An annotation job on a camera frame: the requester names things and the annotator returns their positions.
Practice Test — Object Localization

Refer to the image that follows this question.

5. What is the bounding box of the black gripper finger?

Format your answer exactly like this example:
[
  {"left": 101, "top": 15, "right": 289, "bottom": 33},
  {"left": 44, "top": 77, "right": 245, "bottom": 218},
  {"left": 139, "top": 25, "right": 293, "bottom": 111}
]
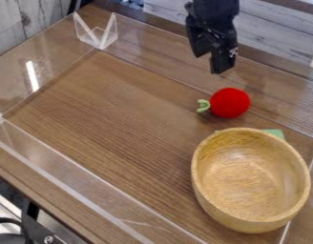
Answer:
[
  {"left": 210, "top": 44, "right": 238, "bottom": 74},
  {"left": 186, "top": 15, "right": 212, "bottom": 57}
]

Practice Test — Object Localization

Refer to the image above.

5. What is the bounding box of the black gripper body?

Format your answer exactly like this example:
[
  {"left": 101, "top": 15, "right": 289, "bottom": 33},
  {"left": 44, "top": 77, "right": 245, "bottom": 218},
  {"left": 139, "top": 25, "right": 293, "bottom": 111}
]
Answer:
[{"left": 184, "top": 0, "right": 239, "bottom": 47}]

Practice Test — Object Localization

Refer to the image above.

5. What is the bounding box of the red plush strawberry toy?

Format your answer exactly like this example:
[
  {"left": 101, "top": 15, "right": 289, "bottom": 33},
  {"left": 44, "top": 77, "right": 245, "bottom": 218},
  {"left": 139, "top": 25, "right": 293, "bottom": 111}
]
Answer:
[{"left": 196, "top": 88, "right": 250, "bottom": 119}]

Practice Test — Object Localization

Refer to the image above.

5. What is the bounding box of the green sticky note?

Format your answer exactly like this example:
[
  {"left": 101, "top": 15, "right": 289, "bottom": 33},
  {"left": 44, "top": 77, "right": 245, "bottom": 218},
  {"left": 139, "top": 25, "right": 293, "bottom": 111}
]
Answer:
[{"left": 262, "top": 130, "right": 285, "bottom": 140}]

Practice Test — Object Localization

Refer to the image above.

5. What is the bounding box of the wooden bowl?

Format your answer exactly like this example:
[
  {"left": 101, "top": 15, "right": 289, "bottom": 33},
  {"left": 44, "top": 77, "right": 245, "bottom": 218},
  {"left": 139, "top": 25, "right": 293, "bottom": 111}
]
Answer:
[{"left": 191, "top": 128, "right": 310, "bottom": 234}]

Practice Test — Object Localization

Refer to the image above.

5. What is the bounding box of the clear acrylic corner bracket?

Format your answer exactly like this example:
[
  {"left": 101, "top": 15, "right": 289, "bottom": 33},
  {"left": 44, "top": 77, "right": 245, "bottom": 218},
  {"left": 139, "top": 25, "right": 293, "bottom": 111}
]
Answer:
[{"left": 72, "top": 13, "right": 117, "bottom": 50}]

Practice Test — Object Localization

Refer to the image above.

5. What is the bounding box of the clear acrylic tray wall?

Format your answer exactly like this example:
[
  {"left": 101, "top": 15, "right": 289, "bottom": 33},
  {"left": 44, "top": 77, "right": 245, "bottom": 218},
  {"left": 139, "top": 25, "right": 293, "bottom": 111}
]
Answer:
[{"left": 0, "top": 109, "right": 207, "bottom": 244}]

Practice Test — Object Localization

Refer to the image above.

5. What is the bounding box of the black cable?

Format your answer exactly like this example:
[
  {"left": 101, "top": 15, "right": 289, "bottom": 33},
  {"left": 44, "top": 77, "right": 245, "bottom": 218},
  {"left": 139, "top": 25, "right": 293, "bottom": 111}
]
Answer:
[{"left": 0, "top": 217, "right": 24, "bottom": 237}]

